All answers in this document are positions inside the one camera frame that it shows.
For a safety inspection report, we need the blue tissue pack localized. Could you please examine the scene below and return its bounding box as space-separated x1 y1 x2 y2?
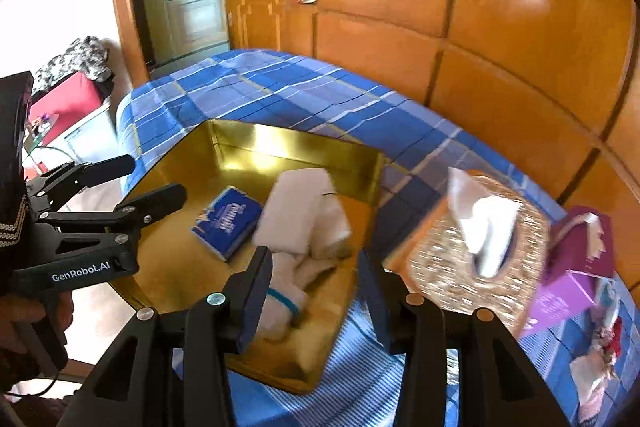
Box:
191 185 262 262

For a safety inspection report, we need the white mesh cloth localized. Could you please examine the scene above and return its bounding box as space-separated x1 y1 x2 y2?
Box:
253 168 352 260

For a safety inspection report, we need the person's left hand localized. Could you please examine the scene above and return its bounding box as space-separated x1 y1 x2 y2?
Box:
1 295 46 391

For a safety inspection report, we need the gold metal tray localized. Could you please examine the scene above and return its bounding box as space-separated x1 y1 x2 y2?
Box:
106 118 388 396

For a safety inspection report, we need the small doll toy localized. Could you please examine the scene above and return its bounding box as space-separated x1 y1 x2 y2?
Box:
570 279 623 426

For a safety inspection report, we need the red suitcase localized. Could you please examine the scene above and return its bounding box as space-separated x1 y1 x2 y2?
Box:
29 72 104 145

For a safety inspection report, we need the white knit glove blue band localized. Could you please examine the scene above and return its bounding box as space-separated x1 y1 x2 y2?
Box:
256 251 337 341

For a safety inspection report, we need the grey patterned cloth pile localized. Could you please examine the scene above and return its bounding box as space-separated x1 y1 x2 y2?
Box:
32 36 113 93

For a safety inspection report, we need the ornate silver tissue box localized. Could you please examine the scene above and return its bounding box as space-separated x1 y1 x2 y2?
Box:
385 168 550 336

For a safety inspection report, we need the purple tissue box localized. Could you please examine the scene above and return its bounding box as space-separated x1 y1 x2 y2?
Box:
521 206 614 336

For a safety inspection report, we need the white tissue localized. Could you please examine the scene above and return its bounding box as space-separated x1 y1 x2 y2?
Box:
447 168 522 279

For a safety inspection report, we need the blue plaid bedsheet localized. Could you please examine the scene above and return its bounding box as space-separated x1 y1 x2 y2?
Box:
115 48 640 427

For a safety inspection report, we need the wooden wardrobe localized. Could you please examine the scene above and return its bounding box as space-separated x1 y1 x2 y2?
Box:
226 0 639 289

